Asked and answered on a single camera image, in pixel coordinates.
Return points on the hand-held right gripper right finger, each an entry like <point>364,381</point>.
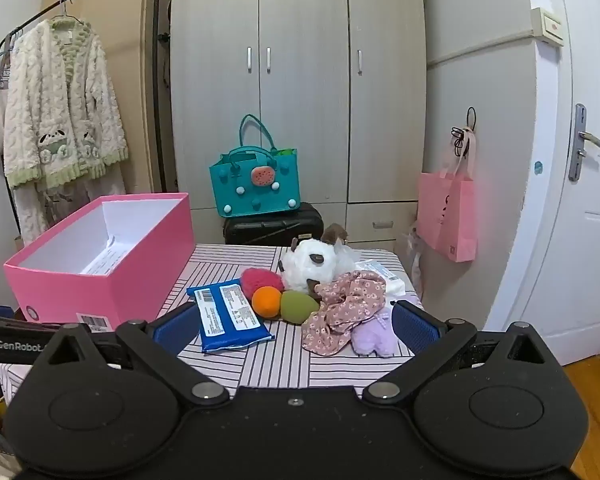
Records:
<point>415,325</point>

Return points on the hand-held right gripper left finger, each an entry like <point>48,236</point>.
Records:
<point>172,327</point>

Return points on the purple plush toy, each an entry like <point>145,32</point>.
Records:
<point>372,337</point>

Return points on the white tissue pack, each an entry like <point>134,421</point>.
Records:
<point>390,285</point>

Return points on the blue wet wipes packet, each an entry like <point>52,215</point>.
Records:
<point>230,320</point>

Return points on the pink cardboard box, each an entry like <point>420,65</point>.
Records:
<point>105,290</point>

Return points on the floral fabric scrunchie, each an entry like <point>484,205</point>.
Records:
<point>340,305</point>

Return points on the orange egg-shaped sponge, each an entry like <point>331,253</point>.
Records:
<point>266,301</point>

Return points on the magenta fluffy puff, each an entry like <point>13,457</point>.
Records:
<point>260,280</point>

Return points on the green egg-shaped sponge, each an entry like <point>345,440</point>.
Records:
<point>297,305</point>

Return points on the white plush toy brown ears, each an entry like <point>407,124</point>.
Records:
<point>305,262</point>

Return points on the white paper sheet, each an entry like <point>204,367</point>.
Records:
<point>100,262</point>

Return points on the striped tablecloth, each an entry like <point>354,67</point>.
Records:
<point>280,360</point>

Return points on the pink tote bag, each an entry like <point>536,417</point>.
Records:
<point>447,215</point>

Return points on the black suitcase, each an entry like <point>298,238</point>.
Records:
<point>270,227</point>

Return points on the cream fluffy pajama pants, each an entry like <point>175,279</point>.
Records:
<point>65,210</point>

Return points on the teal felt handbag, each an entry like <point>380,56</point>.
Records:
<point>250,195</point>

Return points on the white door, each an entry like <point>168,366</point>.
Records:
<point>595,260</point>

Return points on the blue round sticker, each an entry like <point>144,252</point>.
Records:
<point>537,168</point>

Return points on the cream fluffy robe green trim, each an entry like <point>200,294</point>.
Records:
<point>65,110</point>

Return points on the beige wardrobe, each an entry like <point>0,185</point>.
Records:
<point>305,110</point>

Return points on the black clothes rack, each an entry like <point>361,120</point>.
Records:
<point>159,85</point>

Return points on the beige wooden board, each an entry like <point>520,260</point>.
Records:
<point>130,35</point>

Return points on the beige wall switch box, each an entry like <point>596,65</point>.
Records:
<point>547,25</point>

